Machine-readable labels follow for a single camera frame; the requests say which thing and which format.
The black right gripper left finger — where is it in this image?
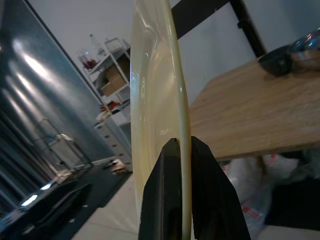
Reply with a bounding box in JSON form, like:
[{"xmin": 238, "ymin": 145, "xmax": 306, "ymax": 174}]
[{"xmin": 137, "ymin": 138, "xmax": 185, "ymax": 240}]

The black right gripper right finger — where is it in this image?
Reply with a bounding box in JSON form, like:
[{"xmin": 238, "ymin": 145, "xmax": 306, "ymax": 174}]
[{"xmin": 190, "ymin": 135, "xmax": 252, "ymax": 240}]

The cream yellow plate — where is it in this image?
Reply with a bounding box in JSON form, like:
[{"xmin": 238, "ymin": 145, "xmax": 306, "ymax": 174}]
[{"xmin": 129, "ymin": 0, "xmax": 192, "ymax": 240}]

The white plastic bag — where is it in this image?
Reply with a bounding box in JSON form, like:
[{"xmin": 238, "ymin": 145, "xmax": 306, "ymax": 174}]
[{"xmin": 219, "ymin": 152, "xmax": 301, "ymax": 240}]

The black bag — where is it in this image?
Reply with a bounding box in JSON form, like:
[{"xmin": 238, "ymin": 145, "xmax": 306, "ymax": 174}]
[{"xmin": 264, "ymin": 149, "xmax": 320, "ymax": 226}]

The cardboard box in shelf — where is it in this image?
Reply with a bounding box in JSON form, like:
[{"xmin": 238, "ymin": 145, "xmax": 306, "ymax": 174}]
[{"xmin": 102, "ymin": 58, "xmax": 131, "ymax": 97}]

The white shelf rack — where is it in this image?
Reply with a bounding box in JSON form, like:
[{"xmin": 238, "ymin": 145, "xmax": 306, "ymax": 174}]
[{"xmin": 82, "ymin": 37, "xmax": 134, "ymax": 173}]

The glass jar with red contents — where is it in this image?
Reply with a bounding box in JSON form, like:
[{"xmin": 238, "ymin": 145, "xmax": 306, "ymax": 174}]
[{"xmin": 79, "ymin": 48, "xmax": 98, "ymax": 71}]

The clear plastic bottle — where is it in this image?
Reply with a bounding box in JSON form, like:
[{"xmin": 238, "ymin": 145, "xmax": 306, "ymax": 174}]
[{"xmin": 88, "ymin": 33, "xmax": 101, "ymax": 55}]

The shiny steel bowl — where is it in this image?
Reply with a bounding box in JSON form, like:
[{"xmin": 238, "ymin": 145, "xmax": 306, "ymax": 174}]
[{"xmin": 287, "ymin": 27, "xmax": 320, "ymax": 72}]

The white wire laundry rack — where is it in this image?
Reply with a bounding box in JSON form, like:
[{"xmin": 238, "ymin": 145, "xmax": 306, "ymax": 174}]
[{"xmin": 41, "ymin": 117, "xmax": 92, "ymax": 174}]

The dark cup with handle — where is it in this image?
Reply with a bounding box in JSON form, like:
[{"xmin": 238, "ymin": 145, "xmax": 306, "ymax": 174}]
[{"xmin": 257, "ymin": 45, "xmax": 295, "ymax": 78}]

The black padded bench frame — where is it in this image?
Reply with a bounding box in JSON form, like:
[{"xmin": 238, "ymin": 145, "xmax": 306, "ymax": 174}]
[{"xmin": 171, "ymin": 0, "xmax": 267, "ymax": 60}]

